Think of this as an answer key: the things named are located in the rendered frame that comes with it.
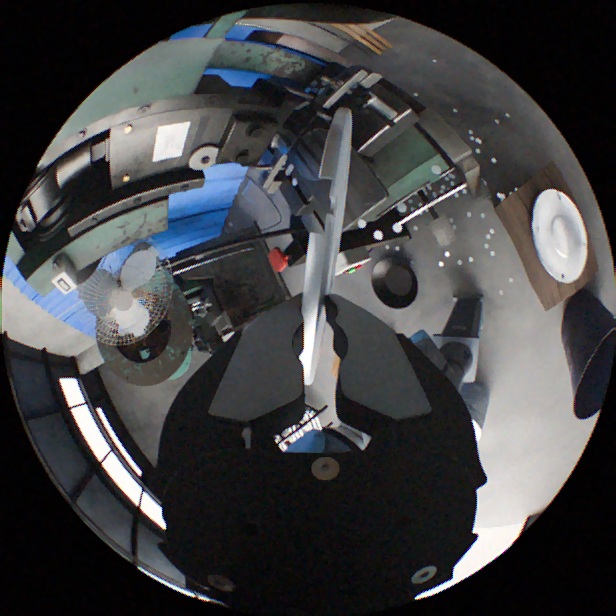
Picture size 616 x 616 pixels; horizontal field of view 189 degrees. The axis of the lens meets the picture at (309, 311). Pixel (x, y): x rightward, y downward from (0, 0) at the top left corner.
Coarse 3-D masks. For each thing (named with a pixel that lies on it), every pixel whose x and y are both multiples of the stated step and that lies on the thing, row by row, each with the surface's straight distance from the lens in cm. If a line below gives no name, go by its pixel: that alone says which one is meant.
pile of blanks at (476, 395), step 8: (464, 384) 144; (472, 384) 141; (480, 384) 143; (464, 392) 137; (472, 392) 135; (480, 392) 140; (488, 392) 146; (464, 400) 131; (472, 400) 132; (480, 400) 134; (488, 400) 144; (472, 408) 127; (480, 408) 132; (472, 416) 124; (480, 416) 128; (480, 424) 127
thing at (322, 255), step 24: (336, 120) 13; (336, 144) 11; (336, 168) 10; (336, 192) 10; (336, 216) 12; (312, 240) 9; (336, 240) 29; (312, 264) 9; (336, 264) 34; (312, 288) 9; (312, 312) 10; (312, 336) 11; (312, 360) 12
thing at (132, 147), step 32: (256, 96) 43; (128, 128) 34; (160, 128) 35; (192, 128) 37; (224, 128) 39; (256, 128) 36; (128, 160) 38; (160, 160) 39; (192, 160) 40; (224, 160) 40; (256, 160) 43
